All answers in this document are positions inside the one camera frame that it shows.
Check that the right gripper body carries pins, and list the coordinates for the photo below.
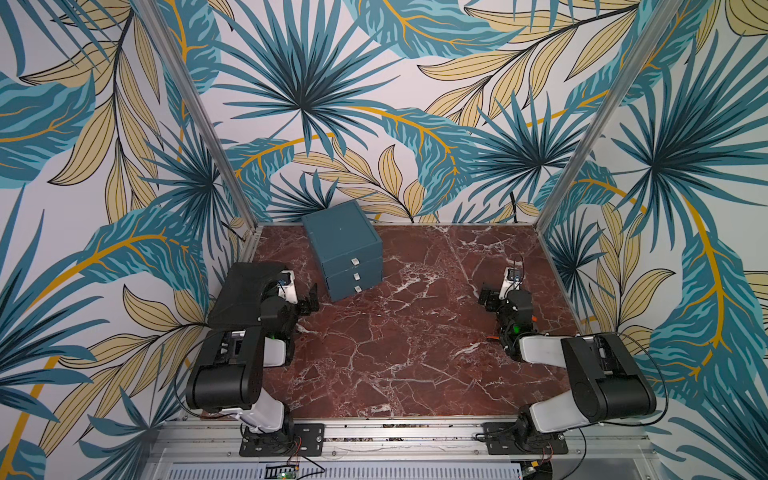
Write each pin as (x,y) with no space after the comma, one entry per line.
(492,300)

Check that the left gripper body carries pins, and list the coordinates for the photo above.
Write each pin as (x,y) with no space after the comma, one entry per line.
(292,319)

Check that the teal drawer cabinet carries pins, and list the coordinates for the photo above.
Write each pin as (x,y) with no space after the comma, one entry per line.
(347,248)

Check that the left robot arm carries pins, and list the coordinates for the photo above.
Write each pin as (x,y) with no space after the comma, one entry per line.
(249,337)

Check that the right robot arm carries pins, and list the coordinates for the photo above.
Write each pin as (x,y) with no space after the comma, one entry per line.
(605,382)

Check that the black plastic case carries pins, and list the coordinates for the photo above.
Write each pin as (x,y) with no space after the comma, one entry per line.
(246,286)

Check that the small circuit board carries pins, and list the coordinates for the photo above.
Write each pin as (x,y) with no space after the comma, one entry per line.
(281,472)

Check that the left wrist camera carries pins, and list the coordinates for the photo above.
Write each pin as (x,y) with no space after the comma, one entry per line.
(287,287)

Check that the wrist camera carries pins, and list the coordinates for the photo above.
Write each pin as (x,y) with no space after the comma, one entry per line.
(512,280)
(287,287)

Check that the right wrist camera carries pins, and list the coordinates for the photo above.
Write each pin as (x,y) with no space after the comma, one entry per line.
(512,280)

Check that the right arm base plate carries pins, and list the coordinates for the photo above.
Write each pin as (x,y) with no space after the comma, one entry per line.
(517,438)

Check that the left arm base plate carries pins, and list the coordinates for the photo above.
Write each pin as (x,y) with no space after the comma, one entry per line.
(303,439)

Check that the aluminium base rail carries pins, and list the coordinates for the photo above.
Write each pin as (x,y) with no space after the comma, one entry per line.
(401,448)

